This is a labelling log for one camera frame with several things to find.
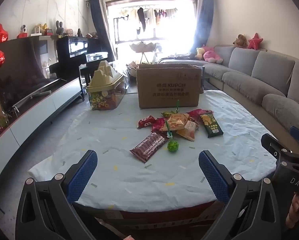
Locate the black upright piano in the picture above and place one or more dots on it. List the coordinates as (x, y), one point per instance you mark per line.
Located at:
(74, 52)

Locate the yellow-lid clear toy container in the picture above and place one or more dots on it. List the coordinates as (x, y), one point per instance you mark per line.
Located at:
(104, 90)

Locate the small doll figure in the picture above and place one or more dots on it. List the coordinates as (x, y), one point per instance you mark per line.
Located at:
(70, 32)

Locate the green ball candy stick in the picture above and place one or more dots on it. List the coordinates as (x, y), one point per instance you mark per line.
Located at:
(172, 146)

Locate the row of hanging laundry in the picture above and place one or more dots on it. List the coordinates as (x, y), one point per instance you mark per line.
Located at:
(142, 17)

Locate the magenta snack packet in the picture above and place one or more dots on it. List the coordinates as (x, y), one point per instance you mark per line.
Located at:
(158, 125)

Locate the pale blue tablecloth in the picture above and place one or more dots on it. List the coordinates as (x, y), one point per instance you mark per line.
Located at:
(119, 170)

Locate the black metronome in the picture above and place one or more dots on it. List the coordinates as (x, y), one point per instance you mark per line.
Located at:
(79, 33)

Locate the brown plush toy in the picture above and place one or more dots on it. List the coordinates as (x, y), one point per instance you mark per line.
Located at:
(240, 41)

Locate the blue curtain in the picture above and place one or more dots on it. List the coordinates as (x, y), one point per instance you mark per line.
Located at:
(100, 30)
(203, 22)

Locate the pink plush pig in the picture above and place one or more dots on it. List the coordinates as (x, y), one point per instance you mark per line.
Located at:
(212, 55)

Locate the brown items on piano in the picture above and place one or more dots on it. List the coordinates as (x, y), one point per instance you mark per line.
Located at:
(92, 35)

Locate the grey white television cabinet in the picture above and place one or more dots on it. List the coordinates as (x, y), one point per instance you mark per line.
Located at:
(39, 112)

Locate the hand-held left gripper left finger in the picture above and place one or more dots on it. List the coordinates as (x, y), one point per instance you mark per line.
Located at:
(83, 175)

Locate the black piano bench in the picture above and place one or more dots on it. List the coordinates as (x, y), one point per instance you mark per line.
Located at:
(88, 71)

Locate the grey remote control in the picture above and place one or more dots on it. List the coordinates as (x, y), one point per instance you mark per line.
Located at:
(40, 93)

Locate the brown cardboard box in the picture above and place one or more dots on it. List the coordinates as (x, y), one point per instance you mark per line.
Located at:
(164, 90)

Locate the person's right hand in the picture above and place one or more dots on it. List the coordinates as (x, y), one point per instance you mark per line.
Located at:
(293, 211)

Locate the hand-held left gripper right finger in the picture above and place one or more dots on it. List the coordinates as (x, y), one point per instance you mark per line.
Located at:
(213, 175)

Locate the white security camera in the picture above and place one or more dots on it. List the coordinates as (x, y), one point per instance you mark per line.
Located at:
(23, 31)

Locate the thin green candy stick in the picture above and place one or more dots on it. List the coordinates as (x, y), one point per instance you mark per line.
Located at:
(177, 106)

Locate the clothes heap on sofa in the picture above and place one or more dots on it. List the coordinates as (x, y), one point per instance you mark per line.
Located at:
(182, 56)

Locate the tray of assorted snacks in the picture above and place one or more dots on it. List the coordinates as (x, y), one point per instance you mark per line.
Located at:
(132, 68)

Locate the white lotus bowl stand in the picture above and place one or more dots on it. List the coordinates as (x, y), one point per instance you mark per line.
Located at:
(142, 47)

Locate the small red snack packet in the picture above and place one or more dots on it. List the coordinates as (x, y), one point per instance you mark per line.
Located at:
(146, 122)

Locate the black flat television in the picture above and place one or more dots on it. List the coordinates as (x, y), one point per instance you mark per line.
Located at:
(24, 72)

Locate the dark green snack packet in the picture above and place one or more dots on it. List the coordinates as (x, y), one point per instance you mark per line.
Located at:
(212, 126)

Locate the grey bunny figure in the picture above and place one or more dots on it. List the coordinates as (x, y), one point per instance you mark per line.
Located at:
(60, 28)

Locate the long dark red snack packet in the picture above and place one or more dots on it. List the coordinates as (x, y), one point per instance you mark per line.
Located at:
(149, 146)

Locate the yellow swan ornament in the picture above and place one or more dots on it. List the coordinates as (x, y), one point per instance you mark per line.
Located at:
(42, 28)

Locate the grey sectional sofa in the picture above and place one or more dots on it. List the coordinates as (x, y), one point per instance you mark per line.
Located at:
(259, 80)

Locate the red star pillow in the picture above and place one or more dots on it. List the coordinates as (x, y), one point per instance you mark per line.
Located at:
(255, 41)

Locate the large orange snack packet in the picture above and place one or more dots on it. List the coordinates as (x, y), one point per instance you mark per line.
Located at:
(175, 122)

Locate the yellow plush toy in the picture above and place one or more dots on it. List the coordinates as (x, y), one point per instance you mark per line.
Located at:
(200, 53)

